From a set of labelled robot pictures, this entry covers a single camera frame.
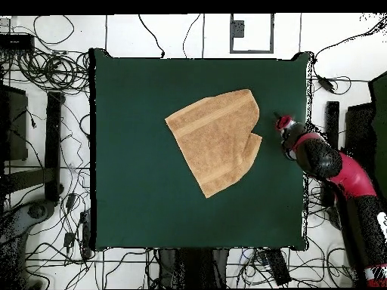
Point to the tan terry towel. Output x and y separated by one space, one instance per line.
214 139

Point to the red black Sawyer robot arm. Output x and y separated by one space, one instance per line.
341 169

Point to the flat black device box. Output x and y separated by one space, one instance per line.
16 42

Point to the long black stand bar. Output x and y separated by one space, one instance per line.
332 120
53 145

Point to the black power adapter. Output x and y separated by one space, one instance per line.
326 84

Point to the large black box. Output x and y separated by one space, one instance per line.
359 130
13 127

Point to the small gray floor plate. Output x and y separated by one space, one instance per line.
238 29

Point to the black power strip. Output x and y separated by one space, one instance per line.
278 267

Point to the dark green table cloth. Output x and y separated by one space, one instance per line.
136 196

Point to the small black adapter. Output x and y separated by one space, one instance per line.
71 201
69 239

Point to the black stand crossbar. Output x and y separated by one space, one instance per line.
24 179

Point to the gray stand base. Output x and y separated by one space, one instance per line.
18 223

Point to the gray floor frame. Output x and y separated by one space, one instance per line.
251 51

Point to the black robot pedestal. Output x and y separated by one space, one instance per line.
193 269

